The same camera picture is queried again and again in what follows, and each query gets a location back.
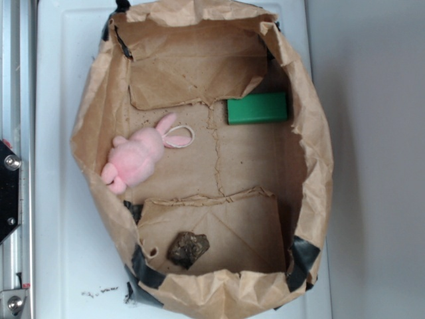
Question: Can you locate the dark grey rock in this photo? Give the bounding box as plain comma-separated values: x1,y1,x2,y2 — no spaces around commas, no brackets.
167,231,210,270

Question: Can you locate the brown paper bag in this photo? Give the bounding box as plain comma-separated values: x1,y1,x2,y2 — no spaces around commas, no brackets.
70,1,333,318

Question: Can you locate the green rectangular block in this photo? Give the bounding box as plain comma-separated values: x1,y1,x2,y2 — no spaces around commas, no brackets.
227,92,288,125

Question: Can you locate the pink plush bunny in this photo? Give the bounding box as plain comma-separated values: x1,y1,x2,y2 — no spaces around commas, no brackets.
100,112,195,195

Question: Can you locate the black metal bracket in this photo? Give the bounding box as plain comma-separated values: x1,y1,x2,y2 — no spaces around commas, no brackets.
0,140,22,244

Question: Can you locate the aluminium frame rail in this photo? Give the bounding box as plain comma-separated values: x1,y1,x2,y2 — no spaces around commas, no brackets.
1,1,37,318

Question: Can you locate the silver corner bracket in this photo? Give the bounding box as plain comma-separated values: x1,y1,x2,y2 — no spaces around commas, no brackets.
0,289,31,319

